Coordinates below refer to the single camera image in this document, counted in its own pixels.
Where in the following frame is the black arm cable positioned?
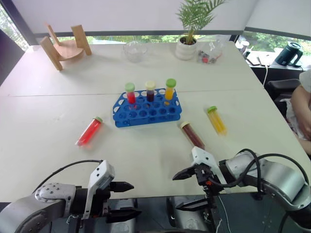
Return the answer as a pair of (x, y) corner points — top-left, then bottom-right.
(206, 148), (311, 195)
(32, 159), (104, 195)

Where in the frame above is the white ribbed plant pot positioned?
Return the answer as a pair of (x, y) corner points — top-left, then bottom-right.
(175, 36), (198, 61)

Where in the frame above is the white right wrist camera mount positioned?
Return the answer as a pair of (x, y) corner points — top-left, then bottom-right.
(190, 146), (228, 188)

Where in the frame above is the yellow tube green cap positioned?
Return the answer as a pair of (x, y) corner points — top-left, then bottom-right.
(207, 105), (228, 136)

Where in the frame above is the white power cable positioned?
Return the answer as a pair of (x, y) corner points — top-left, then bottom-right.
(262, 64), (269, 86)

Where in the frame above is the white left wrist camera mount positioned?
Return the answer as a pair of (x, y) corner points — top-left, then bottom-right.
(82, 160), (116, 220)

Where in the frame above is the dark purple tube cream cap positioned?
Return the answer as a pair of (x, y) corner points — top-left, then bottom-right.
(144, 81), (156, 102)

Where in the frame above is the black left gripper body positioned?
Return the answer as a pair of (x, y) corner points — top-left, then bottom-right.
(90, 181), (115, 218)

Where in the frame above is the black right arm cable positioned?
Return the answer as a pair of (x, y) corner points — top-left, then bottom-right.
(206, 148), (311, 195)

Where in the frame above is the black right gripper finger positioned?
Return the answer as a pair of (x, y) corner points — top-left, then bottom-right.
(175, 197), (210, 212)
(172, 166), (196, 181)

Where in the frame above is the dark green kettle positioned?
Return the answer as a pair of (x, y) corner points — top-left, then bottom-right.
(275, 41), (305, 67)

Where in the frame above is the wooden stand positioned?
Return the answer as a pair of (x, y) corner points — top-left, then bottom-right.
(39, 24), (93, 71)

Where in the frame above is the clear bag of small parts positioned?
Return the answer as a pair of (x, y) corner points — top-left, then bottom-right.
(196, 39), (225, 65)

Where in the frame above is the blue test tube rack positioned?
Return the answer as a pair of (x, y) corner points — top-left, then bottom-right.
(112, 88), (183, 129)

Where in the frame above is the dark brown tube cream cap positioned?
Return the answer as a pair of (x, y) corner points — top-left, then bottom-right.
(179, 121), (206, 150)

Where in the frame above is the dark notebooks stack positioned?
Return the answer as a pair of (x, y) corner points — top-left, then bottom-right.
(244, 51), (271, 67)

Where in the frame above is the clear glass bowl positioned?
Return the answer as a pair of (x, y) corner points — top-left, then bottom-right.
(122, 41), (148, 64)

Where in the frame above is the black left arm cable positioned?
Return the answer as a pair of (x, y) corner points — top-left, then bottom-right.
(32, 159), (104, 195)

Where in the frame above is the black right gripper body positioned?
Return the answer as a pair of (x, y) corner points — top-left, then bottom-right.
(193, 164), (221, 219)

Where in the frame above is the red tube green cap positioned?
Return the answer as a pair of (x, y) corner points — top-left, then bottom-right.
(74, 116), (104, 149)
(124, 82), (137, 105)

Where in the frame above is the orange tube green cap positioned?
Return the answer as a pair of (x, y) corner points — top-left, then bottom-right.
(164, 78), (177, 101)

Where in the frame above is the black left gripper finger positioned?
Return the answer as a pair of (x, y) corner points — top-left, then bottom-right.
(110, 181), (135, 194)
(106, 209), (142, 224)

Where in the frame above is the seated person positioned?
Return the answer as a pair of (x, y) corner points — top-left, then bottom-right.
(290, 69), (311, 142)

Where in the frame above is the green palm plant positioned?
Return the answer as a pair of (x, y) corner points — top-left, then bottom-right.
(175, 0), (227, 46)

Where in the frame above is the black chair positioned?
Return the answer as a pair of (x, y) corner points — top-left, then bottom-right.
(265, 78), (302, 115)

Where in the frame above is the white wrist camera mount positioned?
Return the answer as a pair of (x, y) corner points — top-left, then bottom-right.
(82, 160), (116, 220)
(190, 146), (228, 188)

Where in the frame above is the thin white wire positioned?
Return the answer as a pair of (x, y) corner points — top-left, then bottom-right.
(216, 194), (231, 233)

